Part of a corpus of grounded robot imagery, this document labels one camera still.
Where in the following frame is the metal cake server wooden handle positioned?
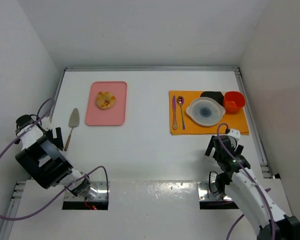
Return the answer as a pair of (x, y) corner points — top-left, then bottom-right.
(64, 108), (80, 152)

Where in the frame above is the round glazed bread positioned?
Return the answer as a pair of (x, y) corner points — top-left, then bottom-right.
(95, 91), (116, 110)

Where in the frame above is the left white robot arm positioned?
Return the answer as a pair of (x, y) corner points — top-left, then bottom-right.
(15, 114), (98, 200)

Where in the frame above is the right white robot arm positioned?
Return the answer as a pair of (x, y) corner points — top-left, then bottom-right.
(205, 126), (300, 240)

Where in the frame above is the orange placemat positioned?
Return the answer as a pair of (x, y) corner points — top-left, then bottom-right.
(169, 90), (250, 135)

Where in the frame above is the iridescent table knife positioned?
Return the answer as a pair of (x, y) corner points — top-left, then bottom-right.
(172, 95), (178, 130)

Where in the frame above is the black coaster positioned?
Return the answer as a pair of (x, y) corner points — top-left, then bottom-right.
(200, 91), (224, 106)

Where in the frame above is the orange cup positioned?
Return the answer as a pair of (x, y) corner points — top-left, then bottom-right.
(222, 91), (246, 114)

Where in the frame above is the iridescent spoon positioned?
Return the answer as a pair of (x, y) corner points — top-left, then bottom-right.
(176, 95), (186, 130)

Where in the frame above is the pink tray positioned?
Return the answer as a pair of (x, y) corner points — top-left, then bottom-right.
(85, 81), (128, 127)

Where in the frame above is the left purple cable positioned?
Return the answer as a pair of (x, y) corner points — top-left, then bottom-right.
(0, 97), (110, 221)

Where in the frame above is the purple cable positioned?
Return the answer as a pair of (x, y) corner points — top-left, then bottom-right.
(0, 97), (110, 221)
(216, 122), (277, 240)

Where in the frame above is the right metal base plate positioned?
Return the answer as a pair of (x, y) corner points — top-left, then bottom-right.
(197, 180), (232, 202)

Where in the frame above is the metal base plate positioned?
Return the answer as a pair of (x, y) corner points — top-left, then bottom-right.
(197, 180), (232, 202)
(64, 181), (109, 202)

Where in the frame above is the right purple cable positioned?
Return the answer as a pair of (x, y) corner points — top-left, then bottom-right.
(216, 122), (277, 240)

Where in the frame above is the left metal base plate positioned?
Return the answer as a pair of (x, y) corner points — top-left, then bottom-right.
(64, 181), (109, 202)

